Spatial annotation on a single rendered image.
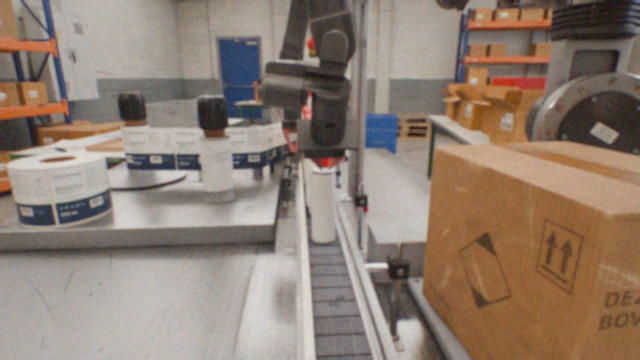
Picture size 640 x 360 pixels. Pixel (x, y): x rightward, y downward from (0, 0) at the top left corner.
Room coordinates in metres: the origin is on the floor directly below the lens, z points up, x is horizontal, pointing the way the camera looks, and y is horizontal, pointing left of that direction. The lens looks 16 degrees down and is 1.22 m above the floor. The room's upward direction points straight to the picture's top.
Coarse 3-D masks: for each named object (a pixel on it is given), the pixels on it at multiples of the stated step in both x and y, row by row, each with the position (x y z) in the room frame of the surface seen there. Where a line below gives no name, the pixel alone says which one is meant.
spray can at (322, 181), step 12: (312, 168) 0.72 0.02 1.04; (324, 168) 0.70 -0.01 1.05; (312, 180) 0.71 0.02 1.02; (324, 180) 0.69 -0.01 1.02; (312, 192) 0.71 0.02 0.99; (324, 192) 0.69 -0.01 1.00; (312, 204) 0.71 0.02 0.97; (324, 204) 0.69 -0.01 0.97; (312, 216) 0.71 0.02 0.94; (324, 216) 0.69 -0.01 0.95; (312, 228) 0.71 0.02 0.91; (324, 228) 0.69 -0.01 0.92; (312, 240) 0.70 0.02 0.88; (324, 240) 0.69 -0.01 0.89
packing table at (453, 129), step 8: (432, 120) 4.04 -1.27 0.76; (440, 120) 3.85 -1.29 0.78; (448, 120) 3.85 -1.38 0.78; (432, 128) 4.28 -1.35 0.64; (440, 128) 3.79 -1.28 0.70; (448, 128) 3.23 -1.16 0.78; (456, 128) 3.23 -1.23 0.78; (464, 128) 3.24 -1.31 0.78; (432, 136) 4.28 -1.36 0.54; (456, 136) 2.89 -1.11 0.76; (464, 136) 2.77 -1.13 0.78; (472, 136) 2.77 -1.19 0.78; (480, 136) 2.77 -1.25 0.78; (488, 136) 2.75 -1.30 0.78; (432, 144) 4.27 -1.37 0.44; (464, 144) 2.82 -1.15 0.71; (432, 152) 4.27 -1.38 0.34; (432, 160) 4.27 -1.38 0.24
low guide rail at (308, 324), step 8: (304, 200) 0.88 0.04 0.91; (304, 208) 0.82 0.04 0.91; (304, 216) 0.77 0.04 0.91; (304, 224) 0.72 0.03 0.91; (304, 232) 0.68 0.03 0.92; (304, 240) 0.64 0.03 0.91; (304, 248) 0.61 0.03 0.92; (304, 256) 0.58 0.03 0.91; (304, 264) 0.55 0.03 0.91; (304, 272) 0.52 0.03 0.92; (304, 280) 0.50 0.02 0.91; (304, 288) 0.48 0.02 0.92; (304, 296) 0.46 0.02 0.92; (304, 304) 0.44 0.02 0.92; (304, 312) 0.42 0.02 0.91; (304, 320) 0.40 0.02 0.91; (304, 328) 0.39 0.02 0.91; (312, 328) 0.39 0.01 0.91; (304, 336) 0.39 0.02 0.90; (312, 336) 0.37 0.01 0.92; (312, 344) 0.36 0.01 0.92; (312, 352) 0.35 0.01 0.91
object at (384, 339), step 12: (336, 192) 0.80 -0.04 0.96; (336, 204) 0.72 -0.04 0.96; (348, 228) 0.59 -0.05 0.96; (348, 240) 0.54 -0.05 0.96; (360, 264) 0.46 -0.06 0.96; (360, 276) 0.43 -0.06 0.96; (372, 288) 0.40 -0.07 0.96; (372, 300) 0.38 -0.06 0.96; (372, 312) 0.36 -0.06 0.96; (384, 324) 0.33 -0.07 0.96; (384, 336) 0.32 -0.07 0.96; (384, 348) 0.30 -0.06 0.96
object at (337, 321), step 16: (304, 192) 1.05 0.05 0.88; (336, 240) 0.71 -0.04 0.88; (320, 256) 0.64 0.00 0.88; (336, 256) 0.64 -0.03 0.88; (320, 272) 0.58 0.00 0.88; (336, 272) 0.58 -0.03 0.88; (320, 288) 0.53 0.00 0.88; (336, 288) 0.53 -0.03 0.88; (352, 288) 0.53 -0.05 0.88; (320, 304) 0.49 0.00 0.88; (336, 304) 0.49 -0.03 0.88; (352, 304) 0.49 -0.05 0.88; (320, 320) 0.45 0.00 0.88; (336, 320) 0.45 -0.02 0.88; (352, 320) 0.45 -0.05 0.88; (320, 336) 0.42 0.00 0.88; (336, 336) 0.41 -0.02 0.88; (352, 336) 0.41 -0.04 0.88; (320, 352) 0.39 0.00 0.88; (336, 352) 0.39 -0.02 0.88; (352, 352) 0.39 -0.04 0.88; (368, 352) 0.39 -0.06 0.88
